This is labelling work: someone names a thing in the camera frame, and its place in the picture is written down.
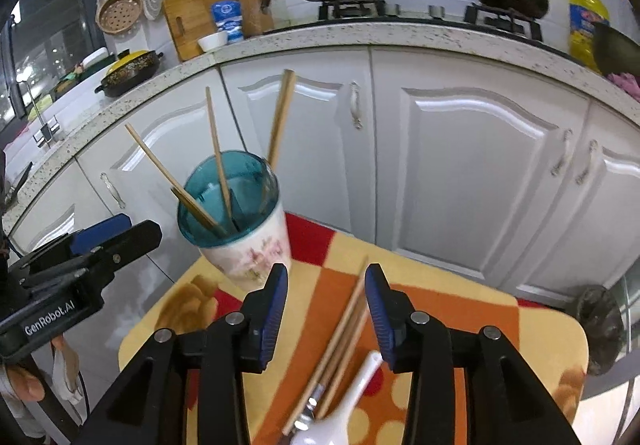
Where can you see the wooden cutting board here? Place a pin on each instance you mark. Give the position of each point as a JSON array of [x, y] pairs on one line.
[[192, 25]]

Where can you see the yellow cooking oil bottle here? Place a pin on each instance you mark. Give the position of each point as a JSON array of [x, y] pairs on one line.
[[585, 25]]

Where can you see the blue and white packet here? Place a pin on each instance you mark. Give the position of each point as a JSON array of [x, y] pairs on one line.
[[229, 20]]

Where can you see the black casserole with yellow lid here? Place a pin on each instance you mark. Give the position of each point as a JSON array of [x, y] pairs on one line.
[[127, 72]]

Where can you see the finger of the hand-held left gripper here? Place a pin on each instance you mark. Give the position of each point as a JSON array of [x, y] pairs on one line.
[[100, 227], [135, 237]]

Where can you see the wooden knife block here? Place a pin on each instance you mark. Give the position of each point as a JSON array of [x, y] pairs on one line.
[[255, 15]]

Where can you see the dark wok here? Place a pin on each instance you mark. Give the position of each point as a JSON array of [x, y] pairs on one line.
[[617, 52]]

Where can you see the metal spoon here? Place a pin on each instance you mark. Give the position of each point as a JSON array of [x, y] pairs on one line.
[[306, 417]]

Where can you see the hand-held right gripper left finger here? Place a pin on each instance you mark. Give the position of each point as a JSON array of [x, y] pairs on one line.
[[275, 310]]

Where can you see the pink cloth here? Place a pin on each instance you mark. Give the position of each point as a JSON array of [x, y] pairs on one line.
[[627, 82]]

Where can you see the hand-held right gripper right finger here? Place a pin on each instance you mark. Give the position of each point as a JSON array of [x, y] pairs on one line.
[[377, 320]]

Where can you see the white ceramic spoon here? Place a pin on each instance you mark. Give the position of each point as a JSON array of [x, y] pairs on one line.
[[340, 415]]

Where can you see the round bamboo steamer tray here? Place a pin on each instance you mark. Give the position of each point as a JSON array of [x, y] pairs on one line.
[[119, 14]]

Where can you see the small white bowl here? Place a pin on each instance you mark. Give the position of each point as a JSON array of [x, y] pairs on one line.
[[212, 42]]

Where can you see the white cabinet door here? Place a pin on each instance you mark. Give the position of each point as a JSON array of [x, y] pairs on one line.
[[615, 205], [55, 220], [310, 140], [475, 175]]

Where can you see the person's left hand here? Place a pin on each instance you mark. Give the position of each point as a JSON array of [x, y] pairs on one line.
[[22, 385]]

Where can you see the light wooden chopsticks pair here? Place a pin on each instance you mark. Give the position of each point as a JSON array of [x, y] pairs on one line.
[[150, 145]]

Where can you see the dark brown wooden chopstick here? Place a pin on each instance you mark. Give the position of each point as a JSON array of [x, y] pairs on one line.
[[352, 350]]

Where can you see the gas stove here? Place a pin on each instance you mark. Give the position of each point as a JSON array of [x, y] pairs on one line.
[[430, 20]]

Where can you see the floral cup with teal insert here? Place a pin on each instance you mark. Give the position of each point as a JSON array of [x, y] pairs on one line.
[[260, 245]]

